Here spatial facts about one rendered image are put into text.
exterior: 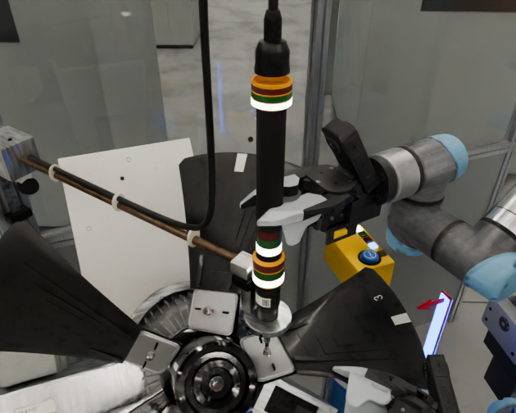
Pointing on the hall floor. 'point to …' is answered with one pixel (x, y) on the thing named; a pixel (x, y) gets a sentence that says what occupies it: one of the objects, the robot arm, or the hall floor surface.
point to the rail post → (327, 388)
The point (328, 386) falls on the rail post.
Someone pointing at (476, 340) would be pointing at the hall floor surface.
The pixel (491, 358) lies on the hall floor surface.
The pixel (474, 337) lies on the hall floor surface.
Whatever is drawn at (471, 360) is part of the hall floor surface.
